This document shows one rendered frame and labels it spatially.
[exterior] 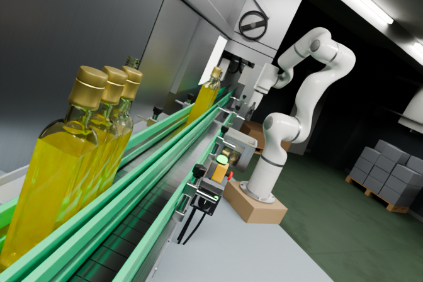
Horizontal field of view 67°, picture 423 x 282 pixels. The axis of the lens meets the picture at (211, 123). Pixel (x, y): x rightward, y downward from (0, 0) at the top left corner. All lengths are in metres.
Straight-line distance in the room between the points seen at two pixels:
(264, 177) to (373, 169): 5.58
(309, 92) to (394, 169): 5.51
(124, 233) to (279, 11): 2.17
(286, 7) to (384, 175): 4.95
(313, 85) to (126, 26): 0.84
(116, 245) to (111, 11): 0.67
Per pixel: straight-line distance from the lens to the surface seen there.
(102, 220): 0.51
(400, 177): 6.85
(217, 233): 1.35
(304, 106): 1.50
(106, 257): 0.57
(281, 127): 1.47
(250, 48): 2.54
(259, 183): 1.58
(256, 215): 1.55
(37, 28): 1.14
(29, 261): 0.42
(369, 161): 7.11
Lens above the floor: 1.42
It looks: 13 degrees down
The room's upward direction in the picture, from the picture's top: 24 degrees clockwise
